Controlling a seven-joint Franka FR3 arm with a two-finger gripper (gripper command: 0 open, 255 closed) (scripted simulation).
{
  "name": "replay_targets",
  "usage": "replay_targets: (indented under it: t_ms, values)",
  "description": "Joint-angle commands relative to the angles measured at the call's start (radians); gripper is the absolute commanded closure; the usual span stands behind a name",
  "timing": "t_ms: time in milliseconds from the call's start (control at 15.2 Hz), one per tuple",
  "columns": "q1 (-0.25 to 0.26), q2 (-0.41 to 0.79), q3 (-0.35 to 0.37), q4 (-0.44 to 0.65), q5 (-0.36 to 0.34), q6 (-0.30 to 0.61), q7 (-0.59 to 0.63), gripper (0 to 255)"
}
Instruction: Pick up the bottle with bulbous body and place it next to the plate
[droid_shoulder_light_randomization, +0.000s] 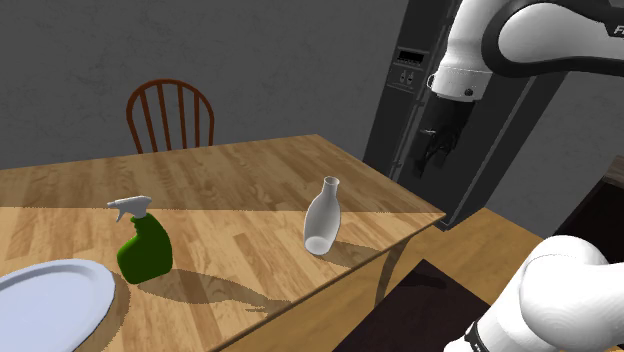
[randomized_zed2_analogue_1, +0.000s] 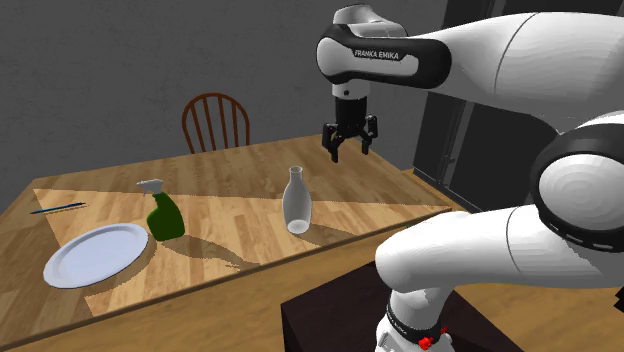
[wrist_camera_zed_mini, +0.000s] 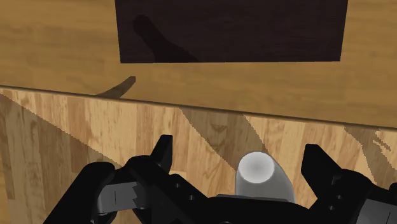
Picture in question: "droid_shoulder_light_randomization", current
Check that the white plate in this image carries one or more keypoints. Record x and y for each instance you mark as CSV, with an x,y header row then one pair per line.
x,y
48,302

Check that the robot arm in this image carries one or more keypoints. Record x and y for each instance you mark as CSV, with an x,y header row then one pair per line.
x,y
565,287

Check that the green spray bottle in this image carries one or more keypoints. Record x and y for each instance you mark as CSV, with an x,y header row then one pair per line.
x,y
146,248

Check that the black refrigerator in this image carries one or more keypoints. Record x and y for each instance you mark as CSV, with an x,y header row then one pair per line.
x,y
492,141

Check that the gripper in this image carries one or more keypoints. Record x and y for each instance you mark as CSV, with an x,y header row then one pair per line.
x,y
444,117

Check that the white bottle vase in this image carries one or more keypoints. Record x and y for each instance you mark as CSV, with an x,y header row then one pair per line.
x,y
322,219

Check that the wooden table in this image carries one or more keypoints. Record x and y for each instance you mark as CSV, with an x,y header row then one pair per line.
x,y
234,185

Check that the brown wooden chair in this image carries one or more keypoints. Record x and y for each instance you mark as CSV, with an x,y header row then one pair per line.
x,y
168,114

